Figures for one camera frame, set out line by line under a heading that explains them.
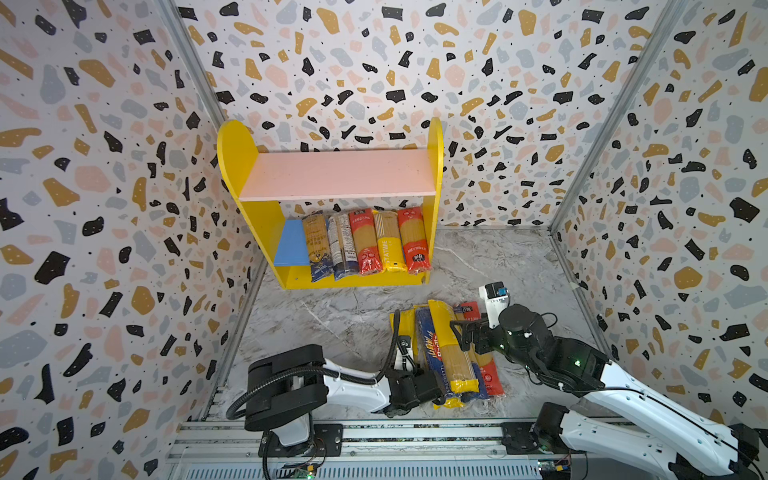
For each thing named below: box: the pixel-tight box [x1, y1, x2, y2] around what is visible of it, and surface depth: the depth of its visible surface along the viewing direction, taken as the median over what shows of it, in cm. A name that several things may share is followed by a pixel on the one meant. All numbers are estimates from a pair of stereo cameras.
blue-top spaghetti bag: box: [464, 347, 488, 399], surface depth 82 cm
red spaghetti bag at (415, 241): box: [398, 207, 432, 275], surface depth 96 cm
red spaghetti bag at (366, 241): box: [348, 208, 383, 275], surface depth 97 cm
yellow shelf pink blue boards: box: [216, 118, 445, 290], surface depth 87 cm
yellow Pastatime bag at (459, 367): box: [428, 299, 480, 394], surface depth 80 cm
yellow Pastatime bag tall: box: [372, 209, 408, 273], surface depth 97 cm
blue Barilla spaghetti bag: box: [415, 307, 453, 398], surface depth 87 cm
